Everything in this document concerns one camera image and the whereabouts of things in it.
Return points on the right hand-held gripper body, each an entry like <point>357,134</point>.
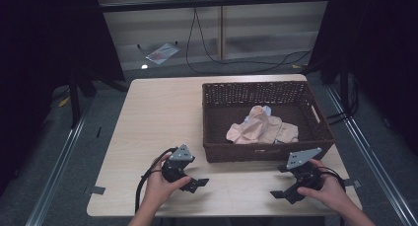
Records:
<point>300,158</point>

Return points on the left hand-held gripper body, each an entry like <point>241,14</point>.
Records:
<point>180,153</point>

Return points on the peach garment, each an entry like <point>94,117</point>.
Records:
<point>259,129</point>

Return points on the brown wicker basket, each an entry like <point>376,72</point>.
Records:
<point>230,120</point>

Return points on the person's left hand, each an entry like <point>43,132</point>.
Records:
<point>157,188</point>

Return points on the person's right hand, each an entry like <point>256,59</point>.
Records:
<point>330,193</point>

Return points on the grey tape strip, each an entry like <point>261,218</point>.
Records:
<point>97,189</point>
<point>353,183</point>

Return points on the black metal stand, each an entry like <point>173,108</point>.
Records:
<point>75,97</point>
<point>344,88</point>

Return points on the yellow floor tape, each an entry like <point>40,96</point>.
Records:
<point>296,66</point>
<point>64,102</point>

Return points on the clear plastic packet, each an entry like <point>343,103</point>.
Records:
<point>162,53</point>

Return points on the dark curtain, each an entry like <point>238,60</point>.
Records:
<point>378,38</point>
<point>49,38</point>

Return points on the metal floor rail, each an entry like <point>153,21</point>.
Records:
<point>371,153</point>
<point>59,166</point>

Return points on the light wooden post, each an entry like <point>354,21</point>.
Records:
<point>222,28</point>

